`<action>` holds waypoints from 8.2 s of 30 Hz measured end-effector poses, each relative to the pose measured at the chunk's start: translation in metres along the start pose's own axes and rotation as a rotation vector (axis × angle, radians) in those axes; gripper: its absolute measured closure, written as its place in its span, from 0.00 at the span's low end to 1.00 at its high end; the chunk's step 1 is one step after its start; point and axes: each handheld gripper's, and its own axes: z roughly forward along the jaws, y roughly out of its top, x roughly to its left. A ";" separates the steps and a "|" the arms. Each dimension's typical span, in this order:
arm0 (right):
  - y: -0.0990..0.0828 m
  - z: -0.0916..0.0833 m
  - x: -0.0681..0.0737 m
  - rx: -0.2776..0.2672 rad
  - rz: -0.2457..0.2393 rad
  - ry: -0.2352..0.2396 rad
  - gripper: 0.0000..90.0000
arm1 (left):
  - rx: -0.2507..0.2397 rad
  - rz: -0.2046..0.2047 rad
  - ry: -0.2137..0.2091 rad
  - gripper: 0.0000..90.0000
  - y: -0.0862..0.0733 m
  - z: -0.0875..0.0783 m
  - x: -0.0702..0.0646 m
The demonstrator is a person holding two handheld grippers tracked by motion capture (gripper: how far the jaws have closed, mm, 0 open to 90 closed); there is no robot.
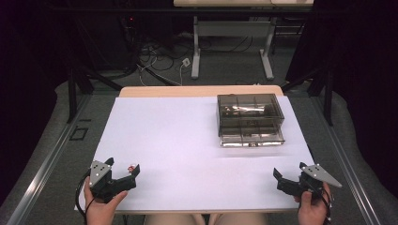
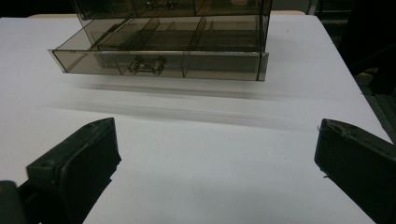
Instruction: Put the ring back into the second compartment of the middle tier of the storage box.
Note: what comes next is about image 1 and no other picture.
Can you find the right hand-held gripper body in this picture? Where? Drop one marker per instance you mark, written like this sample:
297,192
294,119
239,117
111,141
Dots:
309,181

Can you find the person's legs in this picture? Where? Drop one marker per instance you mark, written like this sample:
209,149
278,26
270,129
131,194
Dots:
206,219

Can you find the person's left hand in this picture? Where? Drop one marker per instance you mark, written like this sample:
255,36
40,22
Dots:
100,211

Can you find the small red white item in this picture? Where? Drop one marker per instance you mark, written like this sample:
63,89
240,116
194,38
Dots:
131,168

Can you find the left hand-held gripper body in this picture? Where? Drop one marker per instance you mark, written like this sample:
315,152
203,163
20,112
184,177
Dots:
101,182

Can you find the dark curtain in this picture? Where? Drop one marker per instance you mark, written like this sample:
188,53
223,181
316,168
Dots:
366,87
28,78

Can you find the white power adapter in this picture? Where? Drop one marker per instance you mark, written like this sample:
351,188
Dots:
186,62

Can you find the aluminium rail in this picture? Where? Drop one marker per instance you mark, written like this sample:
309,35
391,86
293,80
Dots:
347,162
47,170

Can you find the black metal stand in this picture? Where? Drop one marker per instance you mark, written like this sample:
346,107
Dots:
76,87
322,84

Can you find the person's right hand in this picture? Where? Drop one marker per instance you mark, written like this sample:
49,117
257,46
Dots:
309,209

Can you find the white table mat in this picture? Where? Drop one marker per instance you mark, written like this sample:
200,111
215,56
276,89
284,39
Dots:
194,150

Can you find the white metal frame desk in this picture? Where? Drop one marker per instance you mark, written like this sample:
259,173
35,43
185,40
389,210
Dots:
233,29

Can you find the clear grey plastic drawer box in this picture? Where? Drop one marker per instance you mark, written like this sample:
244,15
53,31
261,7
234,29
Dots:
250,120

